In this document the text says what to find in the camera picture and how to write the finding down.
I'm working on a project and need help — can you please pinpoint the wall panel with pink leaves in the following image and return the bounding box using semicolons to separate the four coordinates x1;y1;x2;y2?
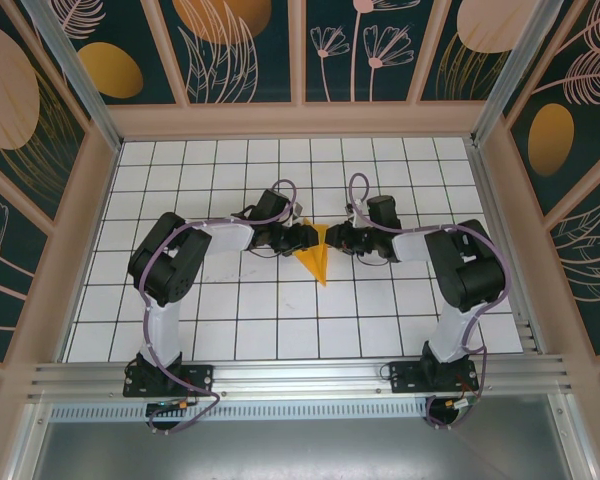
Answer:
158;0;296;106

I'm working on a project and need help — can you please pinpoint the wall panel with pink circle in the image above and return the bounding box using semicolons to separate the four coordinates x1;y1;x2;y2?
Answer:
0;17;89;224

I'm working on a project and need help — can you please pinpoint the aluminium side rail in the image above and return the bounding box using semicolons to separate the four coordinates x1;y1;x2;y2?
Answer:
463;137;544;355

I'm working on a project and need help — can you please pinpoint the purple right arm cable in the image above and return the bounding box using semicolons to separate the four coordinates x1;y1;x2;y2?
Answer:
348;171;512;432

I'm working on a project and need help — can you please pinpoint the long aluminium mounting rail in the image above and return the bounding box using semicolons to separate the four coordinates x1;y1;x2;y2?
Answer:
27;353;580;401

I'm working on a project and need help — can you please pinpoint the yellow paper sheet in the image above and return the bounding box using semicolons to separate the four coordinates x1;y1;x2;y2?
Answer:
293;218;332;289

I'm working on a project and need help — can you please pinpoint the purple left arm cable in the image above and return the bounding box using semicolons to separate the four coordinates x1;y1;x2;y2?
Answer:
142;178;302;437

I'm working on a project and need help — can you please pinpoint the wall panel with leaf outlines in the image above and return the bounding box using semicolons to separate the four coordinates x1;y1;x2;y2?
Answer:
548;191;600;352

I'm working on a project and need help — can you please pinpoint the grey metal sheet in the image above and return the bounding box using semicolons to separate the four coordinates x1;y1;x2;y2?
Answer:
27;418;582;480

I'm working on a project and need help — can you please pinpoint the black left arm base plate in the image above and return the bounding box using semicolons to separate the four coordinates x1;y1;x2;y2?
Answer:
123;362;216;399

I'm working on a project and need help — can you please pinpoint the aluminium corner post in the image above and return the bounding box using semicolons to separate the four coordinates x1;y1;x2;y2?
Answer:
471;0;557;147
22;0;124;152

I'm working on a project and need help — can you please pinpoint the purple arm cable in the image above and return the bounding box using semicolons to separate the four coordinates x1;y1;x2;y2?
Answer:
142;178;302;437
348;171;512;432

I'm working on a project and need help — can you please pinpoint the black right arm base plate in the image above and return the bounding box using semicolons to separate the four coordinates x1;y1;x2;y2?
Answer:
388;358;480;395

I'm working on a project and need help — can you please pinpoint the wall panel with pink flowers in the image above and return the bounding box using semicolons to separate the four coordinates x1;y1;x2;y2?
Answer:
302;0;434;106

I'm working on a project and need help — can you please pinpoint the wall panel with gold oval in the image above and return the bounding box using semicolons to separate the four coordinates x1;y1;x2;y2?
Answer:
34;0;181;107

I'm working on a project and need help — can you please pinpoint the wall panel with gold fronds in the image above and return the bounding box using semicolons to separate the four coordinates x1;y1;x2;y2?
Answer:
418;0;529;104

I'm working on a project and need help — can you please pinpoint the slotted metal cable tray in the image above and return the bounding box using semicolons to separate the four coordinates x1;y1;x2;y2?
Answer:
49;402;567;422

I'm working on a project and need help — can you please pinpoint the wall panel with single flower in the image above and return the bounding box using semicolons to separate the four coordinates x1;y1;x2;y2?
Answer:
0;164;52;362

